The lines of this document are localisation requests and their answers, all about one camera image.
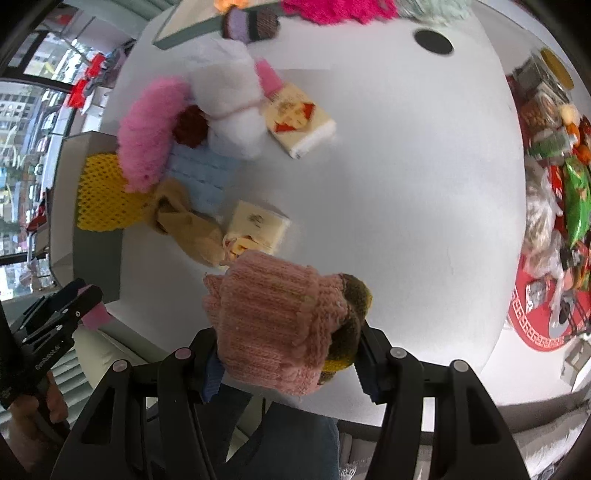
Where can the person's blue jeans leg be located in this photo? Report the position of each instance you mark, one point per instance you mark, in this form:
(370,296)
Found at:
(286,438)

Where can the person's left forearm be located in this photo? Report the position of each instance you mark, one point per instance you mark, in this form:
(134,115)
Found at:
(18,454)

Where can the yellow foam fruit net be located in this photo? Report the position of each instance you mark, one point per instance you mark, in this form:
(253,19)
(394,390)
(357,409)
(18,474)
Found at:
(101,194)

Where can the pink knit sock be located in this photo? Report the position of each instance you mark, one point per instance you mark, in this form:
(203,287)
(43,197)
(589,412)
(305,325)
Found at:
(272,318)

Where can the light blue chenille cloth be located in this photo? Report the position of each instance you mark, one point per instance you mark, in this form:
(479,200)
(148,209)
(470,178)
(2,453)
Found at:
(203,177)

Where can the pile of snack packets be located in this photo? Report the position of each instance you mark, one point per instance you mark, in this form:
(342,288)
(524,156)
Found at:
(549,152)

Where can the purple brown striped sock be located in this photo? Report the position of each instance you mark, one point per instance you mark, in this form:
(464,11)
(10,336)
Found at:
(249,25)

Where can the pink fluffy mitt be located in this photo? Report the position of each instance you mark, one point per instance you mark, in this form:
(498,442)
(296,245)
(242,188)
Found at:
(147,134)

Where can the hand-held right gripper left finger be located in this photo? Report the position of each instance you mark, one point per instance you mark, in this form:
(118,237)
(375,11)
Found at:
(212,381)

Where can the person's left hand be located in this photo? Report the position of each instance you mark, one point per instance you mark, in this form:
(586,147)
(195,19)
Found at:
(55,401)

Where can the dark red fabric flower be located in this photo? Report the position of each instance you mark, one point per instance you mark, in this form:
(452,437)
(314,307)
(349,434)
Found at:
(190,125)

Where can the magenta fluffy scrunchie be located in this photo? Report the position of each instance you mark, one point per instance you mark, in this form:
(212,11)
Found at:
(341,9)

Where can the red bags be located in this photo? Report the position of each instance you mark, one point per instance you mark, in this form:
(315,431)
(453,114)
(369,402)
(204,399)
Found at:
(85,81)

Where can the red patterned mat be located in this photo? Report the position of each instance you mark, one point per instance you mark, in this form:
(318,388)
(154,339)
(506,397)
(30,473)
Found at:
(531,323)

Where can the black round table grommet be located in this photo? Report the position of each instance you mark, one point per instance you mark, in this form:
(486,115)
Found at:
(433,41)

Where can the small printed carton box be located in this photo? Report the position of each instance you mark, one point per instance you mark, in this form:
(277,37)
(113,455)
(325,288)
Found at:
(258,226)

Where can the white towel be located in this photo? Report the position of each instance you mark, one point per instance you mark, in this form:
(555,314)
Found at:
(231,97)

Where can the white cardboard box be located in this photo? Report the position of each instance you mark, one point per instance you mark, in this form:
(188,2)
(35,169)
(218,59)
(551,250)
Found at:
(97,281)

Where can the pink foam sheet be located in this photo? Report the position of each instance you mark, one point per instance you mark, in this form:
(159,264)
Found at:
(98,318)

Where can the tan knit bear sock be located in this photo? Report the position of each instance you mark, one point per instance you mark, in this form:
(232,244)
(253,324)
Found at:
(194,230)

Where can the tissue packet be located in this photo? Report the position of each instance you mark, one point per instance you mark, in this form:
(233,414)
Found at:
(300,117)

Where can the jar with gold lid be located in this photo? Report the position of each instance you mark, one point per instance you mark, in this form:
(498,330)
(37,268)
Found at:
(547,74)

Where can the orange fabric flower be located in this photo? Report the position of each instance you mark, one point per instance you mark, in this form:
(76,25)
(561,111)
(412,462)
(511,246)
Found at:
(228,4)

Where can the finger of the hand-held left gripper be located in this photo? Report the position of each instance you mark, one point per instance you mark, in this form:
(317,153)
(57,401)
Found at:
(55,297)
(69,321)

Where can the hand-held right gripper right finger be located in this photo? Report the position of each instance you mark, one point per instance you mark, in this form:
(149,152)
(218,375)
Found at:
(369,383)

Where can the pale green bath loofah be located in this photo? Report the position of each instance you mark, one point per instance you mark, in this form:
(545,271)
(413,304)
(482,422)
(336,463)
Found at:
(438,8)

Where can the green snack bag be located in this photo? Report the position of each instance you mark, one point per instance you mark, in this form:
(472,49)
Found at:
(579,203)

